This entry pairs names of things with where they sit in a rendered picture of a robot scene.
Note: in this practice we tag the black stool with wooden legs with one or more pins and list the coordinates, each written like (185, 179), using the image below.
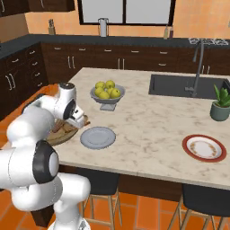
(101, 182)
(206, 202)

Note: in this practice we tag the yellow-green apple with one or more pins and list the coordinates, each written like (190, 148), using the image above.
(115, 93)
(104, 95)
(110, 84)
(100, 85)
(98, 90)

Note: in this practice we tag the short dark base cupboard run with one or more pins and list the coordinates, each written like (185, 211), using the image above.
(21, 75)

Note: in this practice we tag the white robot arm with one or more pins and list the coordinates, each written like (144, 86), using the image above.
(27, 167)

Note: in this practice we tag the dark bottle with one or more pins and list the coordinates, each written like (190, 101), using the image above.
(171, 33)

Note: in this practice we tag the hob with grey grates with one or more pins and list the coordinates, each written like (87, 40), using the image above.
(208, 41)

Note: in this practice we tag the grey tap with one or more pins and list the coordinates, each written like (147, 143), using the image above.
(197, 72)

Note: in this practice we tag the tan bottle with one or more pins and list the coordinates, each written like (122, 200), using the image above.
(166, 33)

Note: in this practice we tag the black-framed window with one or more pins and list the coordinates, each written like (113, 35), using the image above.
(125, 12)

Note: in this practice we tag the red-rimmed white plate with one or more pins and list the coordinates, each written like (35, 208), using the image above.
(204, 148)

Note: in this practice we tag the brown sausage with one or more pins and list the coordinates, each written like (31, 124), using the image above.
(58, 124)

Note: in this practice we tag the long dark base cupboard run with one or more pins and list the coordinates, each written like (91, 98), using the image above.
(119, 60)

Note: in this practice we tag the tan bread bun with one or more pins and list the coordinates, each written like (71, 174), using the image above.
(69, 128)

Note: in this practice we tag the grey plate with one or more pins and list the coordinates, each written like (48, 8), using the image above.
(97, 137)

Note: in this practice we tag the grey fruit bowl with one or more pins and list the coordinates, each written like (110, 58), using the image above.
(107, 102)

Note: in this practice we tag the dark wall cupboards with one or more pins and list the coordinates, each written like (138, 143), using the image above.
(45, 4)

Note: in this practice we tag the grey-green plant pot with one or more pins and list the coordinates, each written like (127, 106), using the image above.
(219, 112)

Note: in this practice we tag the dark sink basin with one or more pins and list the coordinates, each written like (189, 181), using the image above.
(173, 86)

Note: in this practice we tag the wooden knife block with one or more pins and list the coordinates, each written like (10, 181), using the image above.
(51, 27)

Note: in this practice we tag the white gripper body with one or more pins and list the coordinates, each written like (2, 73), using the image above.
(76, 117)

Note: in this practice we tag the green plant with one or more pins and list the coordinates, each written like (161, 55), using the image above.
(222, 96)

